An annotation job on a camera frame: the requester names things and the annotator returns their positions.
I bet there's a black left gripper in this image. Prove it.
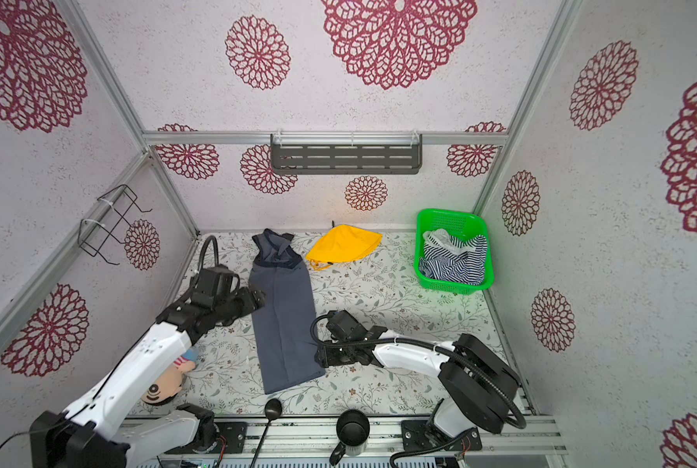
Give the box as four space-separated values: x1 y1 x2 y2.
215 281 268 327

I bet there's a grey blue tank top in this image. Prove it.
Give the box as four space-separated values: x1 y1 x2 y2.
249 229 325 395

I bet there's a striped tank top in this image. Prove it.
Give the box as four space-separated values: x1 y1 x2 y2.
419 229 489 286

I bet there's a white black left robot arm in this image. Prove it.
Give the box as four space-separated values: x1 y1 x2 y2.
28 288 266 467

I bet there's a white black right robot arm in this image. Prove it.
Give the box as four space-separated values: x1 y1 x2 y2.
310 323 527 439

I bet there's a cartoon boy plush doll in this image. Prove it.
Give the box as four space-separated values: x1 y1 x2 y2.
141 348 199 407

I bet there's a black ladle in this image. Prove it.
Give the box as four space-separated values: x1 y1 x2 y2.
249 398 283 468

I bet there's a black mug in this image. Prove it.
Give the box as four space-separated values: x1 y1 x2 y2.
329 409 370 467

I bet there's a yellow fabric hat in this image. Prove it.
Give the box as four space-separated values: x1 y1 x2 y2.
307 225 383 271

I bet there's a green plastic basket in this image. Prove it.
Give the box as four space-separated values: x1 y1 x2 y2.
414 209 495 294

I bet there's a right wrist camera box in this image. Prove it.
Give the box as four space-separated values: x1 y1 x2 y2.
326 310 368 342

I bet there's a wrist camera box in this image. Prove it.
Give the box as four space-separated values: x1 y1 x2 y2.
326 310 368 342
190 265 240 309

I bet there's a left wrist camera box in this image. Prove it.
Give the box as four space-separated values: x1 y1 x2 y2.
190 265 240 309

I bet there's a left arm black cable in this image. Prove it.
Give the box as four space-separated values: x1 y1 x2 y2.
0 235 221 468

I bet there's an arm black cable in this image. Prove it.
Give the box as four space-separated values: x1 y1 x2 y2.
309 312 528 468
0 235 221 468

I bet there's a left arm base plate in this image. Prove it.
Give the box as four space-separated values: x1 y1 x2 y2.
211 421 248 456

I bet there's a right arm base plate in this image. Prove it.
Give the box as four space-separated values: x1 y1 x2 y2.
401 419 483 452

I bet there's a black wire wall rack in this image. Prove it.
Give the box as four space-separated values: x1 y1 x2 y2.
76 183 151 266

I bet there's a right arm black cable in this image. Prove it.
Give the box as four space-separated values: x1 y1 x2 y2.
309 312 528 468

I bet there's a grey wall shelf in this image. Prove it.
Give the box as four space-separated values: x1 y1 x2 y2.
270 134 422 176

